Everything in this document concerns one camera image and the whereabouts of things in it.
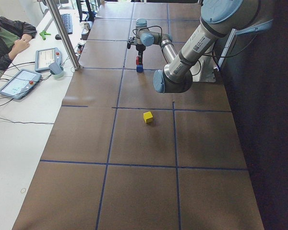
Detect seated person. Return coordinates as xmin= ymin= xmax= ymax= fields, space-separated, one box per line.
xmin=0 ymin=16 xmax=37 ymax=71

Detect far teach pendant tablet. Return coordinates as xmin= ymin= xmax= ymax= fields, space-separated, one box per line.
xmin=35 ymin=47 xmax=62 ymax=72

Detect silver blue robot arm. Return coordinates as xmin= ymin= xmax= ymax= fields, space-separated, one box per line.
xmin=127 ymin=0 xmax=275 ymax=93

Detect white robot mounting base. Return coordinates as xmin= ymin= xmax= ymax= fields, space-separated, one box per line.
xmin=190 ymin=56 xmax=216 ymax=82

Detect blue cube block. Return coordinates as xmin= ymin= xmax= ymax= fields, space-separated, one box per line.
xmin=136 ymin=65 xmax=144 ymax=73

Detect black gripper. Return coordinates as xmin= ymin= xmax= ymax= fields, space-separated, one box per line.
xmin=127 ymin=36 xmax=145 ymax=65

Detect green plastic tool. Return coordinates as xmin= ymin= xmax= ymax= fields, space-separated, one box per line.
xmin=39 ymin=30 xmax=51 ymax=41

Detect aluminium frame post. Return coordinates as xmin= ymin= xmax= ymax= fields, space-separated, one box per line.
xmin=45 ymin=0 xmax=81 ymax=70

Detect near teach pendant tablet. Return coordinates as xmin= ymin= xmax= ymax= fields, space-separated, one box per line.
xmin=0 ymin=69 xmax=42 ymax=100

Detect orange black connector block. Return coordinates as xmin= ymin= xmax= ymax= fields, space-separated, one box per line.
xmin=77 ymin=43 xmax=84 ymax=54

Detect silver metal cup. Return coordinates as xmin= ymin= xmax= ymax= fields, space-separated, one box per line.
xmin=84 ymin=23 xmax=90 ymax=31

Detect black box on desk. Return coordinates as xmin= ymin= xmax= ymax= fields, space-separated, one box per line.
xmin=81 ymin=21 xmax=93 ymax=40

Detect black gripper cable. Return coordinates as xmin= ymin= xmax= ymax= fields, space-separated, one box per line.
xmin=132 ymin=25 xmax=163 ymax=39

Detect teach pendant tablet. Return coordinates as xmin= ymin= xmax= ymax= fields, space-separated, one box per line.
xmin=0 ymin=69 xmax=42 ymax=100
xmin=35 ymin=47 xmax=62 ymax=72

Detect yellow cube block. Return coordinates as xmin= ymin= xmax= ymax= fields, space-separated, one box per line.
xmin=143 ymin=111 xmax=154 ymax=124

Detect black keyboard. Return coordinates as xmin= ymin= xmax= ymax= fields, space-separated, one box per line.
xmin=60 ymin=13 xmax=73 ymax=35

